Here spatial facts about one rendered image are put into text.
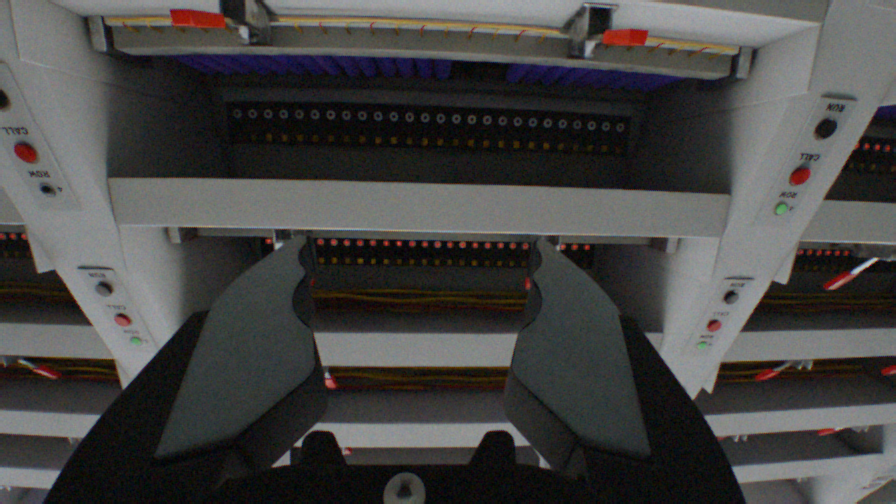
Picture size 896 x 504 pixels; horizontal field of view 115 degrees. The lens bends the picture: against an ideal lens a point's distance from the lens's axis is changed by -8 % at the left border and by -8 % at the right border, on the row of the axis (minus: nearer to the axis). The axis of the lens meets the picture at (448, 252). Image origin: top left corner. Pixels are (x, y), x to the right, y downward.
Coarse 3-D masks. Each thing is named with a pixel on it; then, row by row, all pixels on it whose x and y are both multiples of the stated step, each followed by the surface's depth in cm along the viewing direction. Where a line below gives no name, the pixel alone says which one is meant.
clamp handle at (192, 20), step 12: (180, 12) 17; (192, 12) 17; (204, 12) 18; (180, 24) 17; (192, 24) 17; (204, 24) 18; (216, 24) 19; (228, 24) 20; (240, 24) 21; (240, 36) 23
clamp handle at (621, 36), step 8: (608, 32) 20; (616, 32) 19; (624, 32) 18; (632, 32) 18; (640, 32) 18; (648, 32) 18; (584, 40) 24; (592, 40) 23; (600, 40) 22; (608, 40) 20; (616, 40) 19; (624, 40) 18; (632, 40) 18; (640, 40) 18; (584, 48) 24; (592, 48) 24; (584, 56) 24; (592, 56) 24
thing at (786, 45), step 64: (64, 0) 22; (128, 0) 22; (192, 0) 22; (320, 0) 23; (384, 0) 23; (448, 0) 23; (512, 0) 22; (576, 0) 22; (640, 0) 21; (704, 0) 22; (768, 0) 22; (64, 64) 23; (128, 64) 29; (768, 64) 26
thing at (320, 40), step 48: (144, 48) 26; (192, 48) 26; (240, 48) 26; (288, 48) 26; (336, 48) 26; (384, 48) 26; (432, 48) 27; (480, 48) 27; (528, 48) 27; (624, 48) 27; (672, 48) 27; (720, 48) 26
